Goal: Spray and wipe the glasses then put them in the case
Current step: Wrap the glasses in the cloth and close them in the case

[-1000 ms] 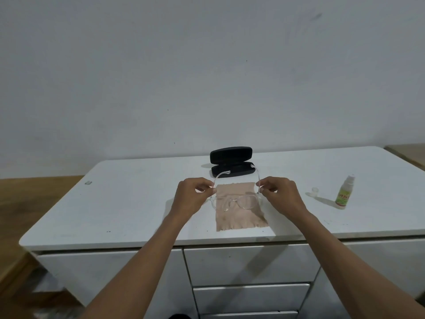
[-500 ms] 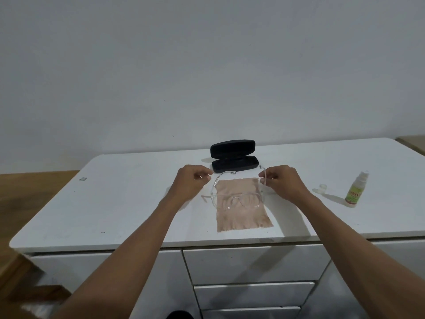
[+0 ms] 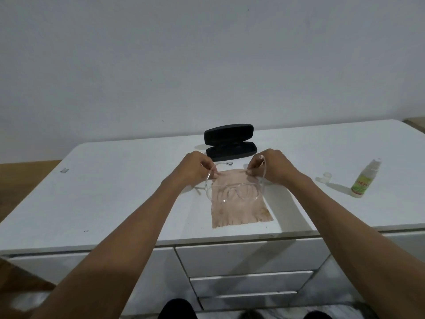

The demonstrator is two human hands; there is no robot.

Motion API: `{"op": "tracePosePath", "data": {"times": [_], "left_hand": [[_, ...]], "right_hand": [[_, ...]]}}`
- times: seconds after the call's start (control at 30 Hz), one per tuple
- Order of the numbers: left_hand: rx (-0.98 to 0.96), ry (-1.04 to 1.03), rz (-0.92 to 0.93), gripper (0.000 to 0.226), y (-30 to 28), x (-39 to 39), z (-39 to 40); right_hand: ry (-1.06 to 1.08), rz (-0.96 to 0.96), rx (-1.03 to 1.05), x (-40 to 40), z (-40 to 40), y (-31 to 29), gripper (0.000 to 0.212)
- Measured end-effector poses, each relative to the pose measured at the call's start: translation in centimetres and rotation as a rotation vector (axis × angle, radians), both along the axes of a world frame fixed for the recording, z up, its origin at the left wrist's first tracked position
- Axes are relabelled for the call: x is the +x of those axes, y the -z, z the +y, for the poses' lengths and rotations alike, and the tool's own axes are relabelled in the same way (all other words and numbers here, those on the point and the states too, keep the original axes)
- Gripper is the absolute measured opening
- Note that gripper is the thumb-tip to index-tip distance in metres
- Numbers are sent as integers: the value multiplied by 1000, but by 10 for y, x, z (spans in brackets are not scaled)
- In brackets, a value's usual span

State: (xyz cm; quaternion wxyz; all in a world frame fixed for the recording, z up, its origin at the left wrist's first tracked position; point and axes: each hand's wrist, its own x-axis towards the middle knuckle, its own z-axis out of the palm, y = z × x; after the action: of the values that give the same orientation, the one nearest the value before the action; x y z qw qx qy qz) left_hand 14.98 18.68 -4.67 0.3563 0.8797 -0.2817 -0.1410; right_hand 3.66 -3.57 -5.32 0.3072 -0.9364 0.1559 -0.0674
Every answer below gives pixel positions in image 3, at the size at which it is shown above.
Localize white drawer cabinet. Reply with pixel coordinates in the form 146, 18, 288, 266
0, 119, 425, 317

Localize person's legs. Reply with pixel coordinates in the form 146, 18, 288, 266
160, 298, 332, 319

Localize small spray bottle green label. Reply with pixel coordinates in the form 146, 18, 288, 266
351, 158, 383, 198

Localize clear frame eyeglasses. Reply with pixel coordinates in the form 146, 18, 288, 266
204, 155, 266, 204

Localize black eyeglasses case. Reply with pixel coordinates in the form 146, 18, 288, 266
203, 124, 258, 162

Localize person's left forearm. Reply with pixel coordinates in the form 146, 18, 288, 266
31, 177, 185, 319

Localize person's right forearm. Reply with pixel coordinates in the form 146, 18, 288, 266
287, 174, 425, 319

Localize beige cleaning cloth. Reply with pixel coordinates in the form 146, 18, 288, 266
211, 168, 274, 229

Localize person's right hand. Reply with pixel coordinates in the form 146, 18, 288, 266
246, 149, 303, 187

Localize person's left hand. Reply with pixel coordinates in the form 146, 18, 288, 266
167, 151, 218, 189

